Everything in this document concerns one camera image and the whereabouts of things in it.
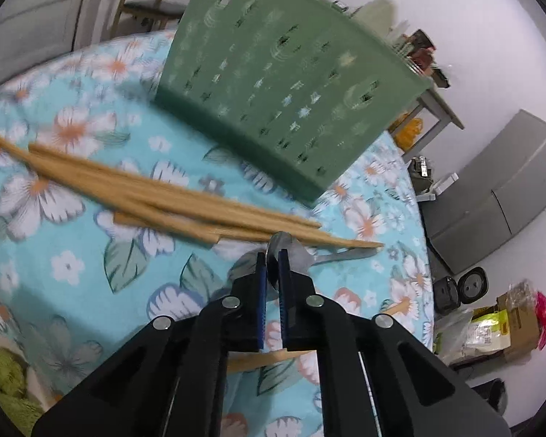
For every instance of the green perforated utensil holder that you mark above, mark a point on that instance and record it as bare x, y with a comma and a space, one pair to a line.
277, 77

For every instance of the dark carton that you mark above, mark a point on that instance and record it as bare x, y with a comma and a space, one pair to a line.
422, 40

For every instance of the yellow green rice bag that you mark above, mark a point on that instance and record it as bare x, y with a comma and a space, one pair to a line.
484, 332

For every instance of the white box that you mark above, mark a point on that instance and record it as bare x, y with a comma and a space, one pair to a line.
439, 186

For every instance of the yellow plastic bag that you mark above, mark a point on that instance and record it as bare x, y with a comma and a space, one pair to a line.
407, 134

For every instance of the grey wooden desk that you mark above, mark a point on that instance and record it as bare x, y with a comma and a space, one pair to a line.
437, 104

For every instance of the metal spoon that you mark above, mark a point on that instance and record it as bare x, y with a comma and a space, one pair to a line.
300, 255

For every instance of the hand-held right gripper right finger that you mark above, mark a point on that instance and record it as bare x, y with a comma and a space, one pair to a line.
285, 300

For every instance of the plastic bag of vegetables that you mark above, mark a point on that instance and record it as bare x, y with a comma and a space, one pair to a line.
450, 334

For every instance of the pink plastic bag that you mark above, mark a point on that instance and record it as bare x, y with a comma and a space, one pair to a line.
543, 318

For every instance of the black rice cooker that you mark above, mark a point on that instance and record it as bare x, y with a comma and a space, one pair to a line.
462, 289

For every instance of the blue floral quilt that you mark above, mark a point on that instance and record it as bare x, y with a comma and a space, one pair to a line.
73, 259

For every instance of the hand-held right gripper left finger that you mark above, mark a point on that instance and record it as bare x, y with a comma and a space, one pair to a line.
260, 300

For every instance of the silver refrigerator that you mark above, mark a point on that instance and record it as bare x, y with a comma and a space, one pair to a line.
496, 195

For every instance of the brown cardboard box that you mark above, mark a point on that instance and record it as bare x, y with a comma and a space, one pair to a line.
521, 327

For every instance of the clear plastic bag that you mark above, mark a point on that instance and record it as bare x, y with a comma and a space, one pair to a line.
519, 290

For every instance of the green fluffy rug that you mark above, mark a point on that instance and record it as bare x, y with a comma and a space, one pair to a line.
4, 382

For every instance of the pile of wooden chopsticks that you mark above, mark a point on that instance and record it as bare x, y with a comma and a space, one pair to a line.
141, 193

